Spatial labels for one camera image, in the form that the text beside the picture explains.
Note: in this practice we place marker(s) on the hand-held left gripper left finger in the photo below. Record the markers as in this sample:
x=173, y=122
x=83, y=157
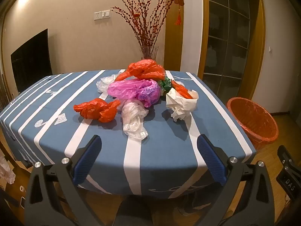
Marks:
x=86, y=161

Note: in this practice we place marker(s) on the white plastic bag on floor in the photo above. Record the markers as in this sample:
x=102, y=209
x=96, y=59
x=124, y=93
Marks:
x=6, y=170

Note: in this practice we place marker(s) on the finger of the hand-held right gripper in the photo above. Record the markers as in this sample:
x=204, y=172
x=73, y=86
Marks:
x=285, y=156

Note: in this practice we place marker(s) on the large red plastic bag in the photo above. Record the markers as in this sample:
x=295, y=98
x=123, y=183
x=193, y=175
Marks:
x=145, y=69

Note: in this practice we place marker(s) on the wooden wall trim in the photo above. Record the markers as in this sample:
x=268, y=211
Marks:
x=174, y=40

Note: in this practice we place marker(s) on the glass sliding door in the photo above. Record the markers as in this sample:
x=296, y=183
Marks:
x=225, y=40

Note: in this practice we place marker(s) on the small red plastic bag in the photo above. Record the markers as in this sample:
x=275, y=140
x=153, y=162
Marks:
x=94, y=109

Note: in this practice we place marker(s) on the long white translucent plastic bag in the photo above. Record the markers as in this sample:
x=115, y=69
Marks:
x=132, y=117

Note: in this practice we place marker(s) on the red plastic trash bin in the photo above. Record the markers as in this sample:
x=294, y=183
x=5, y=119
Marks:
x=254, y=120

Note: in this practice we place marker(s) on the blue white striped tablecloth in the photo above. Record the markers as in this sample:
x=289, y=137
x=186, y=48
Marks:
x=164, y=127

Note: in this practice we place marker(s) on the red hanging ornament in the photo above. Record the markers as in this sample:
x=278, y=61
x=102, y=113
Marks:
x=179, y=0

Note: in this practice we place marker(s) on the glass vase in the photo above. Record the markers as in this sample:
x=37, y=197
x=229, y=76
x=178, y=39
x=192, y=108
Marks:
x=149, y=53

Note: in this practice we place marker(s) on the white wall socket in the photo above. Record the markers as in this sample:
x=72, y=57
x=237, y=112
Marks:
x=97, y=16

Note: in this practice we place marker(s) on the pink purple plastic bag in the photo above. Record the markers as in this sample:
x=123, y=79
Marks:
x=127, y=89

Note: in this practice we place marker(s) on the narrow red plastic bag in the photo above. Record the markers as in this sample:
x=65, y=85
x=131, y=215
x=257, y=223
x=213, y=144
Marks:
x=181, y=89

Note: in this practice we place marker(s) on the red berry branches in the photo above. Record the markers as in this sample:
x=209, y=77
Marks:
x=145, y=28

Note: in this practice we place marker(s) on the white wall light switch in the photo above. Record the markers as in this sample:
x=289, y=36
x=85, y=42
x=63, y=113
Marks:
x=106, y=14

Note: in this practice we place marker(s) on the wooden door frame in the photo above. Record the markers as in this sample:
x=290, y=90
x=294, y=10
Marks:
x=259, y=51

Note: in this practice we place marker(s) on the crinkled clear plastic bag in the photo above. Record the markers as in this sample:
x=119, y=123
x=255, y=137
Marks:
x=103, y=83

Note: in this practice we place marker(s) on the green plastic bag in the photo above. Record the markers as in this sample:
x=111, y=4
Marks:
x=167, y=85

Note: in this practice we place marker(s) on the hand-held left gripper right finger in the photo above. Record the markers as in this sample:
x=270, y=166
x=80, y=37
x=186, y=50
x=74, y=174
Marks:
x=211, y=163

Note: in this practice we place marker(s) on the white crumpled paper bag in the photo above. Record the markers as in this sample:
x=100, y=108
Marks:
x=181, y=106

